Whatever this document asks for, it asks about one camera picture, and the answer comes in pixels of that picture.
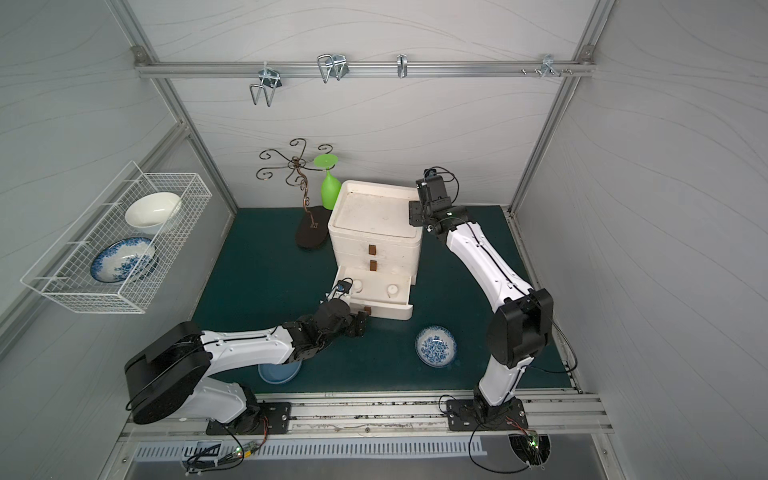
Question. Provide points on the plain blue bowl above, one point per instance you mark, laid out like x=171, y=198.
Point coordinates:
x=279, y=374

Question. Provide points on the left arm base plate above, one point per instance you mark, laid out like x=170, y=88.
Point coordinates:
x=271, y=418

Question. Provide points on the drawer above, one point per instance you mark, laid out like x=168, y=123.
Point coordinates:
x=374, y=298

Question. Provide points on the green plastic wine glass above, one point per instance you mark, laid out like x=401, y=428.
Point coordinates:
x=331, y=186

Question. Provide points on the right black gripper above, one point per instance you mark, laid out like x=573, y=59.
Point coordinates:
x=417, y=213

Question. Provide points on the white bowl in basket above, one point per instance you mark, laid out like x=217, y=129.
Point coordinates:
x=151, y=212

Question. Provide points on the aluminium top rail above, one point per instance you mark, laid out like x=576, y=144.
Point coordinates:
x=357, y=69

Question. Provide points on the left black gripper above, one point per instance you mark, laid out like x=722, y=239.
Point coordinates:
x=357, y=322

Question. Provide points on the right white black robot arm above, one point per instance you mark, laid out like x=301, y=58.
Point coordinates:
x=521, y=326

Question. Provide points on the white wire basket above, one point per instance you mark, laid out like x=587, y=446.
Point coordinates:
x=62, y=273

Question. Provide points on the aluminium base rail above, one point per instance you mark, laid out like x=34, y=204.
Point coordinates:
x=422, y=413

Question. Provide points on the brown metal cup rack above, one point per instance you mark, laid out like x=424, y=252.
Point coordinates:
x=312, y=231

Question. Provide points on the blue white patterned bowl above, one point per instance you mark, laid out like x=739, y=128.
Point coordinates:
x=436, y=347

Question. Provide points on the blue patterned bowl in basket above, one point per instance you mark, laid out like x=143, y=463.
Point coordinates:
x=127, y=258

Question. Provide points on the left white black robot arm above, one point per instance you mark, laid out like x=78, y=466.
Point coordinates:
x=175, y=373

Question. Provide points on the white three-drawer cabinet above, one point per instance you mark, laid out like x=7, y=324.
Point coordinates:
x=369, y=228

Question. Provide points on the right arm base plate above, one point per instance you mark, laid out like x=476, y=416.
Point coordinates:
x=471, y=415

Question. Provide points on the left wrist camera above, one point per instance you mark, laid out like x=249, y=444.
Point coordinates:
x=343, y=286

